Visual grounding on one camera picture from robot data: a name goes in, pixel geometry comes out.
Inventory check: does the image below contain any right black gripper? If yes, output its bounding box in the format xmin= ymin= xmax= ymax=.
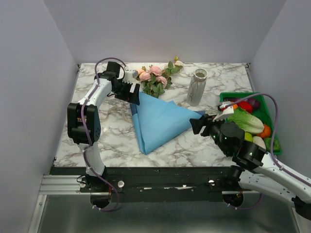
xmin=189 ymin=113 xmax=230 ymax=155

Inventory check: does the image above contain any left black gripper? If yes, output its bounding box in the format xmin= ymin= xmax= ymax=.
xmin=112 ymin=80 xmax=140 ymax=105

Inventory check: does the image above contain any pink flower bouquet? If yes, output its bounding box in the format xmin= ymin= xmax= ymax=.
xmin=136 ymin=66 xmax=172 ymax=99

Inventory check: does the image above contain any blue wrapping paper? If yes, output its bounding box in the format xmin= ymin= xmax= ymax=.
xmin=130 ymin=92 xmax=205 ymax=155

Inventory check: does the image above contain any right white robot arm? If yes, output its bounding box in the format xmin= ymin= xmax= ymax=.
xmin=190 ymin=114 xmax=311 ymax=219

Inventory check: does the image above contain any white ceramic vase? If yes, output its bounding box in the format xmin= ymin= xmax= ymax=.
xmin=186 ymin=68 xmax=207 ymax=106

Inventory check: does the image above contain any red pepper toy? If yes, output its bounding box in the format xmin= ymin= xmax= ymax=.
xmin=237 ymin=101 xmax=253 ymax=114

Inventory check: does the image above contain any green apple toy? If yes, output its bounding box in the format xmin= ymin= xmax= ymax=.
xmin=244 ymin=132 xmax=253 ymax=142

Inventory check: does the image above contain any green lettuce toy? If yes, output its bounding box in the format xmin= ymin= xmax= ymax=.
xmin=227 ymin=107 xmax=264 ymax=134

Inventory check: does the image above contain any purple onion toy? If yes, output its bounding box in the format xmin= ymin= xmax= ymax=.
xmin=246 ymin=98 xmax=260 ymax=110

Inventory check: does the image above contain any white radish toy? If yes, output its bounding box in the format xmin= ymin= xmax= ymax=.
xmin=252 ymin=136 xmax=266 ymax=149

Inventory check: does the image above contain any green plastic basket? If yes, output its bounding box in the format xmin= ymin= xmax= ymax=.
xmin=220 ymin=92 xmax=282 ymax=155

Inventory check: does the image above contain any orange pumpkin toy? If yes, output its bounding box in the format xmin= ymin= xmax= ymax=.
xmin=258 ymin=124 xmax=271 ymax=139

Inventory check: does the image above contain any green pepper toy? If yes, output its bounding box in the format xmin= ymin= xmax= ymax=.
xmin=263 ymin=138 xmax=281 ymax=153

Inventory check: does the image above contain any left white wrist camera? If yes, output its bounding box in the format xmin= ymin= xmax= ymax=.
xmin=122 ymin=70 xmax=138 ymax=84

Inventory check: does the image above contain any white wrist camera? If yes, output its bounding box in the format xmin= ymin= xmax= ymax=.
xmin=122 ymin=70 xmax=138 ymax=84
xmin=212 ymin=101 xmax=234 ymax=122

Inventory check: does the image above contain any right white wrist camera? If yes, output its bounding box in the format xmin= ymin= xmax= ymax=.
xmin=212 ymin=101 xmax=234 ymax=122

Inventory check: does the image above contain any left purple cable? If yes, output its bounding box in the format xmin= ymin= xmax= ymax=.
xmin=81 ymin=57 xmax=129 ymax=212

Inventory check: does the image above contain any aluminium rail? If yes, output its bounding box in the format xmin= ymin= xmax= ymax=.
xmin=26 ymin=174 xmax=83 ymax=233

